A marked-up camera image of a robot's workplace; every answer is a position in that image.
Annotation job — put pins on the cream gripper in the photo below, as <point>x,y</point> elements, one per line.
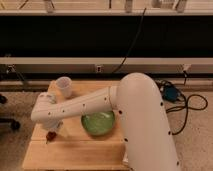
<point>56,128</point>

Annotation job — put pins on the red chili pepper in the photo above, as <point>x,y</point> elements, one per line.
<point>50,136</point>

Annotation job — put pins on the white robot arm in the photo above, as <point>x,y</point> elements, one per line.
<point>137,99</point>

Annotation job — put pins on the green bowl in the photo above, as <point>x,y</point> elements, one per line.
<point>98,124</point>

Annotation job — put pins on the clear plastic cup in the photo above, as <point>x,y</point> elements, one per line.
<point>64,84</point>

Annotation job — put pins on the blue power adapter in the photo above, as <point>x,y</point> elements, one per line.
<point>170,94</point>

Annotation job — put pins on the white wall outlet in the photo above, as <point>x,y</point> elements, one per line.
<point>99,69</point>

